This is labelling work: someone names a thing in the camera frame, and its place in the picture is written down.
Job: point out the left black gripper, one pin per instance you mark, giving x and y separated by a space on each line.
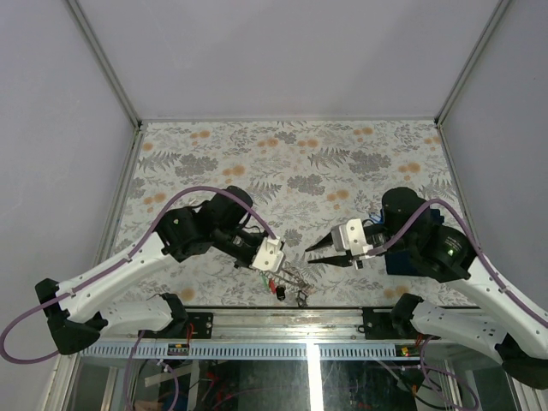
241 264

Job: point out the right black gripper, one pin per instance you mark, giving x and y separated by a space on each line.
342 260

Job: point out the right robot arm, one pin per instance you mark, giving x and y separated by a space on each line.
515 336

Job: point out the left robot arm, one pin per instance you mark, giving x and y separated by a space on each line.
83 309

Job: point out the key with blue tag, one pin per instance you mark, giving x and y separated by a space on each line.
377 218

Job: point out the dark blue cloth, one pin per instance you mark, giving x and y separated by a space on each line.
399 264

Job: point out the floral table mat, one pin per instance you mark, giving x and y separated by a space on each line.
304 178

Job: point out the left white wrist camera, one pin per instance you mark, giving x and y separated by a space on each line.
269 256

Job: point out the aluminium front rail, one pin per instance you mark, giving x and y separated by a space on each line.
235 325

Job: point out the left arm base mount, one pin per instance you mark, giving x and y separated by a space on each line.
194 325

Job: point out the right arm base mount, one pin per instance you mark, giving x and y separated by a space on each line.
382 324

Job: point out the slotted cable duct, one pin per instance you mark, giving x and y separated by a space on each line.
250 351

